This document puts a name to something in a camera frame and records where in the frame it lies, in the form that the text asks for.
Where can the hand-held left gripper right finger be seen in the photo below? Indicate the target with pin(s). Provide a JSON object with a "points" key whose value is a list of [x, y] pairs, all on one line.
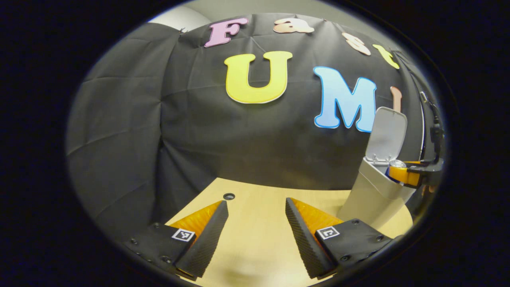
{"points": [[305, 243]]}

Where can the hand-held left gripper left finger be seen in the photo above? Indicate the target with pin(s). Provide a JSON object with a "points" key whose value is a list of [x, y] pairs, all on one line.
{"points": [[207, 243]]}

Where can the silver pop can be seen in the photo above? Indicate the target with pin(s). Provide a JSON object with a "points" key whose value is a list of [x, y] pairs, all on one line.
{"points": [[397, 164]]}

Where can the wooden desktop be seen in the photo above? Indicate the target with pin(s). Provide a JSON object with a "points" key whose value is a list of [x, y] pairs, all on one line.
{"points": [[259, 235]]}

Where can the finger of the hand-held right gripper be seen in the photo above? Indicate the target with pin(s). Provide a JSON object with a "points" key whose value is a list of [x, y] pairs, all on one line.
{"points": [[400, 175]]}

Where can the white desktop garbage bin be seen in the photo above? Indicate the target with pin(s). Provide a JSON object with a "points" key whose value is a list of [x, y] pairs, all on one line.
{"points": [[370, 195]]}

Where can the black backdrop cloth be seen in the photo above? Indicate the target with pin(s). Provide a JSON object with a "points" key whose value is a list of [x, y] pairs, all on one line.
{"points": [[131, 139]]}

